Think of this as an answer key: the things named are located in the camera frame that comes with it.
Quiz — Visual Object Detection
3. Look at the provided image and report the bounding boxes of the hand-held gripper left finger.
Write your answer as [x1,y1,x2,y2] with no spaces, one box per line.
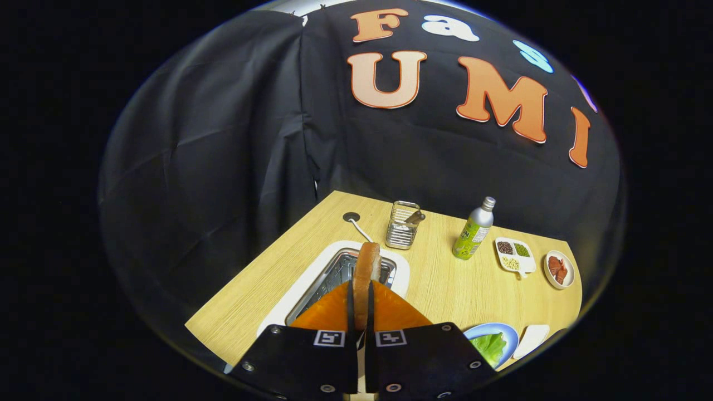
[231,280,360,401]

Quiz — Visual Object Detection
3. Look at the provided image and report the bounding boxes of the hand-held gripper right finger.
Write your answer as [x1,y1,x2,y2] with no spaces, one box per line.
[365,280,496,401]

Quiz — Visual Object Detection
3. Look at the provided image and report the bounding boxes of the toasted bread slice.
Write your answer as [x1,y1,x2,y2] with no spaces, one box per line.
[352,242,383,332]

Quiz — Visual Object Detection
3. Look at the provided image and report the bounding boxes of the green lettuce leaf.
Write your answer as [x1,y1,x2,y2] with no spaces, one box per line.
[471,332,507,368]

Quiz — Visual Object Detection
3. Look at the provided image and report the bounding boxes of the white toaster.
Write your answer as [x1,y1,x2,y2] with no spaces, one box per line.
[223,240,411,374]

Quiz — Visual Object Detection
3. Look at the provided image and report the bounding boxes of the silver bottle with green label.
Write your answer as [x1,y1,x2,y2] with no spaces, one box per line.
[452,196,496,261]

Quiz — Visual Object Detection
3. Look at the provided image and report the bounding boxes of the blue plate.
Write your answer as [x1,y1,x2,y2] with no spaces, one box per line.
[463,322,520,369]

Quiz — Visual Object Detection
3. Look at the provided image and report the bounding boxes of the white square plate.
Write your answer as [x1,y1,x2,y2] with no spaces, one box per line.
[511,325,550,360]

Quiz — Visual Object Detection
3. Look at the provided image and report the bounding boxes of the white divided dish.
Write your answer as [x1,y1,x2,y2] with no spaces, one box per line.
[494,237,537,279]

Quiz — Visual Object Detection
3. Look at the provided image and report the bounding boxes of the white round plate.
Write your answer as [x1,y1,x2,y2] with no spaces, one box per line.
[543,250,575,290]

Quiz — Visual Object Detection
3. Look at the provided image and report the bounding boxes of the white toaster cable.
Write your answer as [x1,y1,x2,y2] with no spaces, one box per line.
[348,217,375,243]

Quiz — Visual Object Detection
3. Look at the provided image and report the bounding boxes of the metal wire utensil holder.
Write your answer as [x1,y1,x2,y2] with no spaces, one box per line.
[385,200,425,250]

